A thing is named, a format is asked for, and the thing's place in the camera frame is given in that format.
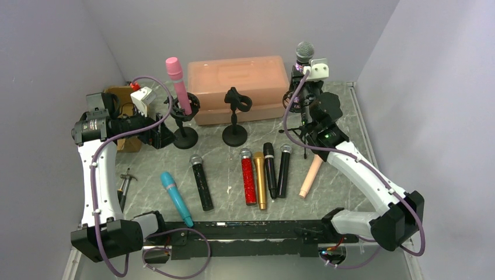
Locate brown cardboard box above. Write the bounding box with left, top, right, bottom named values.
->
left=104, top=85, right=142, bottom=153

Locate black shock mount round-base stand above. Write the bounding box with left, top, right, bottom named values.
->
left=164, top=92, right=202, bottom=151

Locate black tripod shock mount stand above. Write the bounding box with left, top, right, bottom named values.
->
left=289, top=86, right=314, bottom=144

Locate blue plastic microphone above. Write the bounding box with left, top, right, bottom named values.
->
left=160, top=172, right=194, bottom=228

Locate black glitter microphone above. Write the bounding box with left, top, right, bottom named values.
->
left=190, top=154, right=214, bottom=212

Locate peach beige microphone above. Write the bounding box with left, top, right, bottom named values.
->
left=299, top=155, right=323, bottom=198

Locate black silver-head microphone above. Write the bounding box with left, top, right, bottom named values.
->
left=277, top=143, right=292, bottom=198

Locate purple glitter microphone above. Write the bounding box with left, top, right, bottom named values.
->
left=292, top=41, right=316, bottom=113

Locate slim black microphone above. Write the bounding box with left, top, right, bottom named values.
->
left=263, top=142, right=277, bottom=200

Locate pink microphone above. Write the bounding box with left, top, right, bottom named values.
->
left=165, top=57, right=192, bottom=116

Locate black clip round-base stand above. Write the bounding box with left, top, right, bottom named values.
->
left=222, top=87, right=252, bottom=147

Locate gold microphone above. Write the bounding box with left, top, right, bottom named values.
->
left=253, top=152, right=267, bottom=211

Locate red glitter microphone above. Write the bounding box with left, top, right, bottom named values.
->
left=239, top=148, right=257, bottom=206

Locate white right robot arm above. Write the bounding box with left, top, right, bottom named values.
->
left=283, top=73, right=426, bottom=256

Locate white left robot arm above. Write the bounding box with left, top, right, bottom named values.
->
left=71, top=87, right=175, bottom=263

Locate grey metal hammer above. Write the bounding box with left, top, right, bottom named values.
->
left=119, top=168, right=138, bottom=196

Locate pink plastic storage box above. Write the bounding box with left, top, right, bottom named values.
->
left=187, top=55, right=289, bottom=125

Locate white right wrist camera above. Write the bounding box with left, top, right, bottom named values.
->
left=303, top=58, right=329, bottom=81

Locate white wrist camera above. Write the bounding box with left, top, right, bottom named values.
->
left=130, top=86, right=157, bottom=117
left=303, top=58, right=329, bottom=81

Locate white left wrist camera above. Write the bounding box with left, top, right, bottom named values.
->
left=130, top=86, right=157, bottom=117

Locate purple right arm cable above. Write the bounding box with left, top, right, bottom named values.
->
left=282, top=65, right=426, bottom=270

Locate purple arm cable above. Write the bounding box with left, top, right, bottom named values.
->
left=282, top=65, right=426, bottom=270
left=89, top=76, right=211, bottom=278

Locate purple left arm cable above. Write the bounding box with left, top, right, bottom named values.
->
left=89, top=76, right=211, bottom=278

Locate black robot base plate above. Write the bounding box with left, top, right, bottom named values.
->
left=144, top=220, right=358, bottom=260

